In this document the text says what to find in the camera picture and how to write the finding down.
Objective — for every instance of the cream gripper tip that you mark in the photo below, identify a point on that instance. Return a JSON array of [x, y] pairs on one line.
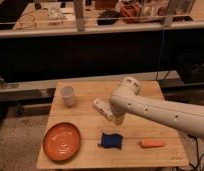
[[119, 120]]

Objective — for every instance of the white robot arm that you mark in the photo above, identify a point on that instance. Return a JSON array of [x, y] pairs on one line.
[[188, 118]]

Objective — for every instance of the white bottle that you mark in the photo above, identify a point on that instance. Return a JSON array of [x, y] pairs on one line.
[[103, 108]]

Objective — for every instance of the blue cloth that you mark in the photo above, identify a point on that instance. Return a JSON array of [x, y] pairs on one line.
[[111, 141]]

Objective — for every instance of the orange carrot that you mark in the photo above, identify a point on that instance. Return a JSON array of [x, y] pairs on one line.
[[151, 144]]

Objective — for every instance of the white plastic cup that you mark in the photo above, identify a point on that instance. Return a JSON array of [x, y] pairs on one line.
[[68, 95]]

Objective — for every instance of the orange plate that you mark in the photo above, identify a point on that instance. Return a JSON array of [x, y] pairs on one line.
[[62, 141]]

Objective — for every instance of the black bag on bench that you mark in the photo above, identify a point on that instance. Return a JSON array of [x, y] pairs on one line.
[[107, 17]]

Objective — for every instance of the wooden background workbench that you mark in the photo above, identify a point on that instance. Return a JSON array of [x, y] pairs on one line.
[[40, 18]]

